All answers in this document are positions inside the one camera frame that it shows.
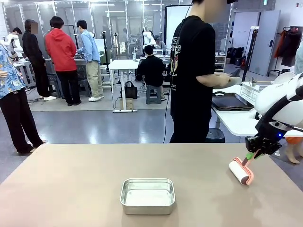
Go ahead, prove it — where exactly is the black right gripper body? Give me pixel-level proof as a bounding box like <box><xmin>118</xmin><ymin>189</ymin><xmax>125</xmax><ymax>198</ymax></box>
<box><xmin>245</xmin><ymin>135</ymin><xmax>283</xmax><ymax>157</ymax></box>

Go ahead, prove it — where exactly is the pink lint roller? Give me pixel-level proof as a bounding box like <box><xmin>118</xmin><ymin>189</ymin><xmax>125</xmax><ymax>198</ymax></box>
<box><xmin>228</xmin><ymin>153</ymin><xmax>255</xmax><ymax>187</ymax></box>

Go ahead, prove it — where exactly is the dark brown serving tray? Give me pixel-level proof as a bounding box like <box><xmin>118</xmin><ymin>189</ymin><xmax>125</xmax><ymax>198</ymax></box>
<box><xmin>211</xmin><ymin>91</ymin><xmax>255</xmax><ymax>112</ymax></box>

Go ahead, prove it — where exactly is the person's right forearm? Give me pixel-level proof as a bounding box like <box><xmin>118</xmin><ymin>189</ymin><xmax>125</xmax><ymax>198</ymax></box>
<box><xmin>196</xmin><ymin>73</ymin><xmax>216</xmax><ymax>87</ymax></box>

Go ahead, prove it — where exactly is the person's right hand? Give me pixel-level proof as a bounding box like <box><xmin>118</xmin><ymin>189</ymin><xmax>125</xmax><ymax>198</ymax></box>
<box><xmin>214</xmin><ymin>72</ymin><xmax>232</xmax><ymax>87</ymax></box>

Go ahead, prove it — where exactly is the white side table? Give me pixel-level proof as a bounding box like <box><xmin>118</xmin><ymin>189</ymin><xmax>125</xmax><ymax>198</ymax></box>
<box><xmin>211</xmin><ymin>82</ymin><xmax>303</xmax><ymax>138</ymax></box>

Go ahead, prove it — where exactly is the grey open door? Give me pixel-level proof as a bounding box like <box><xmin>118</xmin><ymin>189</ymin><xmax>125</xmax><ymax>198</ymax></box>
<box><xmin>250</xmin><ymin>9</ymin><xmax>281</xmax><ymax>77</ymax></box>

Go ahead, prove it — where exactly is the dark hanging coat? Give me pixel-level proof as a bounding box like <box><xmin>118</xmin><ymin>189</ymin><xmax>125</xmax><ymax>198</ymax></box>
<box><xmin>281</xmin><ymin>32</ymin><xmax>303</xmax><ymax>67</ymax></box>

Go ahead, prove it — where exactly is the orange hanging jacket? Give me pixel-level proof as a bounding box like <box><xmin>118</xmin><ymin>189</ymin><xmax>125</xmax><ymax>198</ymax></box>
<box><xmin>274</xmin><ymin>30</ymin><xmax>286</xmax><ymax>59</ymax></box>

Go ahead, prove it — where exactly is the person in black t-shirt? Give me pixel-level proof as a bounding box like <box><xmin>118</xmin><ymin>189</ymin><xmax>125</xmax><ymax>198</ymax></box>
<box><xmin>169</xmin><ymin>0</ymin><xmax>234</xmax><ymax>144</ymax></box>

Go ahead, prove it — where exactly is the grey step stool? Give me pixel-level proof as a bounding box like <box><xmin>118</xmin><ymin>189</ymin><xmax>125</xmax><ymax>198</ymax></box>
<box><xmin>145</xmin><ymin>85</ymin><xmax>162</xmax><ymax>105</ymax></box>

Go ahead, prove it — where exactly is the silver rectangular metal pan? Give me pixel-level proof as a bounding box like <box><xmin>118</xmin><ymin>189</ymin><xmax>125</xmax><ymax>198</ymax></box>
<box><xmin>120</xmin><ymin>178</ymin><xmax>176</xmax><ymax>216</ymax></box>

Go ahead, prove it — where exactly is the seated bystander in black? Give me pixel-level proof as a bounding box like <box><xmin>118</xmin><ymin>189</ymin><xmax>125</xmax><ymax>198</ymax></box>
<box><xmin>136</xmin><ymin>44</ymin><xmax>166</xmax><ymax>101</ymax></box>

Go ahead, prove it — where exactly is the cardboard box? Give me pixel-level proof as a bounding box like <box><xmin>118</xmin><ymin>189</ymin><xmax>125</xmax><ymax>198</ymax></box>
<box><xmin>119</xmin><ymin>97</ymin><xmax>134</xmax><ymax>111</ymax></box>

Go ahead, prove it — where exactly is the black tote bag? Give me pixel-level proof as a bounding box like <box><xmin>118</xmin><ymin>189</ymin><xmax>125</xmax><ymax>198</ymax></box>
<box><xmin>123</xmin><ymin>81</ymin><xmax>138</xmax><ymax>99</ymax></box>

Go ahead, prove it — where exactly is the bystander with cap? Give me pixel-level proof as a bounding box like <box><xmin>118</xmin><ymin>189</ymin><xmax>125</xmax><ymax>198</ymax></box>
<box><xmin>153</xmin><ymin>35</ymin><xmax>167</xmax><ymax>49</ymax></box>

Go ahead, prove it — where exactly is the white height adjustable desk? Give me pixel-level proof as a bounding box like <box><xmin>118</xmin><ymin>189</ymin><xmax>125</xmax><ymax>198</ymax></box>
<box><xmin>108</xmin><ymin>59</ymin><xmax>143</xmax><ymax>114</ymax></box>

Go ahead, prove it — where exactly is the white standing display board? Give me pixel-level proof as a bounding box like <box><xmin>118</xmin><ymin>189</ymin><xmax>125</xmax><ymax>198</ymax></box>
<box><xmin>165</xmin><ymin>4</ymin><xmax>192</xmax><ymax>71</ymax></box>

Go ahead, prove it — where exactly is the grey plastic stool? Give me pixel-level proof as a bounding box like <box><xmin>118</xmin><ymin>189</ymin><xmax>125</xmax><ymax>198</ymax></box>
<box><xmin>78</xmin><ymin>79</ymin><xmax>92</xmax><ymax>97</ymax></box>

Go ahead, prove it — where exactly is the bystander in light blue shirt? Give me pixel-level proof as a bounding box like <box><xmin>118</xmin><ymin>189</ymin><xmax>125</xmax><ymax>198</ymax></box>
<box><xmin>77</xmin><ymin>20</ymin><xmax>105</xmax><ymax>102</ymax></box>

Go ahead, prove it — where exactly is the bystander in red hoodie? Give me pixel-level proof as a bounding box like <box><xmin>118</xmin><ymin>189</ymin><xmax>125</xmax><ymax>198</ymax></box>
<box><xmin>45</xmin><ymin>16</ymin><xmax>82</xmax><ymax>106</ymax></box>

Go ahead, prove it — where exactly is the bystander in black clothes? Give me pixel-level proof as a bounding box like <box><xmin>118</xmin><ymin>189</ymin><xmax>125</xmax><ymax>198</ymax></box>
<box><xmin>22</xmin><ymin>19</ymin><xmax>57</xmax><ymax>101</ymax></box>

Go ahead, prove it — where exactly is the bystander in floral shirt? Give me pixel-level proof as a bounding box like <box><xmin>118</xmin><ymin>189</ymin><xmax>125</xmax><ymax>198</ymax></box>
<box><xmin>0</xmin><ymin>42</ymin><xmax>48</xmax><ymax>155</ymax></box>

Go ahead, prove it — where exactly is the black right arm cable sleeve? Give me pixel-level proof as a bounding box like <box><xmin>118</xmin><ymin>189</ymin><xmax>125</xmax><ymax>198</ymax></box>
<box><xmin>256</xmin><ymin>85</ymin><xmax>303</xmax><ymax>133</ymax></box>

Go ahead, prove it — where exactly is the white wire dish rack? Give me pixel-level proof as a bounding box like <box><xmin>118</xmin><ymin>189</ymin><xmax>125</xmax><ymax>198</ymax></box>
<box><xmin>241</xmin><ymin>80</ymin><xmax>273</xmax><ymax>102</ymax></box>

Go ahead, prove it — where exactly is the black camera tripod stand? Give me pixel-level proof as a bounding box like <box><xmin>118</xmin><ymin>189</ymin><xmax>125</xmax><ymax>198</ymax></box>
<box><xmin>241</xmin><ymin>26</ymin><xmax>260</xmax><ymax>82</ymax></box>

